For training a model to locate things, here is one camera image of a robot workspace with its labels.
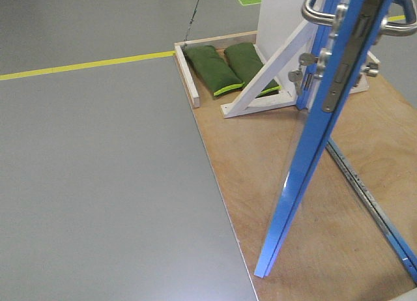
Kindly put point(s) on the blue door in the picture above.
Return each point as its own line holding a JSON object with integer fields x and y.
{"x": 316, "y": 132}

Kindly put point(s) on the brown plywood door base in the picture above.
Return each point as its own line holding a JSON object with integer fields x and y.
{"x": 334, "y": 250}

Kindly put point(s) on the white triangular brace far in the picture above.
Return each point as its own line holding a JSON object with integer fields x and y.
{"x": 247, "y": 101}

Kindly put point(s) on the green sandbag left of pair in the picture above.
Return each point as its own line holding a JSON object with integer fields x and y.
{"x": 215, "y": 73}

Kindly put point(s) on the green sandbag of pair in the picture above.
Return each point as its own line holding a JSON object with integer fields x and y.
{"x": 215, "y": 73}
{"x": 244, "y": 61}

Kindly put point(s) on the green sandbag right of pair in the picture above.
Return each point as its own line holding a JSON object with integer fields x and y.
{"x": 244, "y": 61}

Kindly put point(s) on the silver keys in lock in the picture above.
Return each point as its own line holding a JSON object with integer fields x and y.
{"x": 296, "y": 76}

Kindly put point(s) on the steel thumb turn lock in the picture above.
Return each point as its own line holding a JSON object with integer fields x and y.
{"x": 371, "y": 69}

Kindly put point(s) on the steel lock faceplate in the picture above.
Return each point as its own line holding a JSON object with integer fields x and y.
{"x": 357, "y": 32}

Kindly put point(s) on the white door frame post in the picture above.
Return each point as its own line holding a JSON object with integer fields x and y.
{"x": 278, "y": 19}

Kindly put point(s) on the steel door handle outer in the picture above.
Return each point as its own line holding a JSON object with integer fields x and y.
{"x": 323, "y": 18}

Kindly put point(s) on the white wooden base frame far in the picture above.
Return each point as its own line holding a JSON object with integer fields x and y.
{"x": 189, "y": 80}

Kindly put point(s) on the metal floor threshold rail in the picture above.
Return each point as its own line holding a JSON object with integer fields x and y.
{"x": 399, "y": 245}

